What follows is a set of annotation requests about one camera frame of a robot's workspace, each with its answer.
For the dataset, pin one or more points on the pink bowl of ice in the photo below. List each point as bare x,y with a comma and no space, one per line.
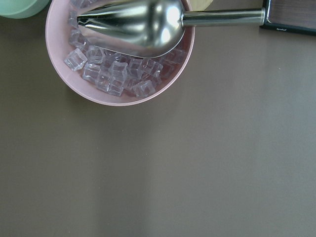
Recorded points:
57,32

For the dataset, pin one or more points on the steel ice scoop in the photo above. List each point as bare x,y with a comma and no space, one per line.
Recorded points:
152,28

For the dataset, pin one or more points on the wooden cup stand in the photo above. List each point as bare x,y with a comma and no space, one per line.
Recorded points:
200,5

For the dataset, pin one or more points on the mint green bowl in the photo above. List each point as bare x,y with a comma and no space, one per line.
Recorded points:
19,9

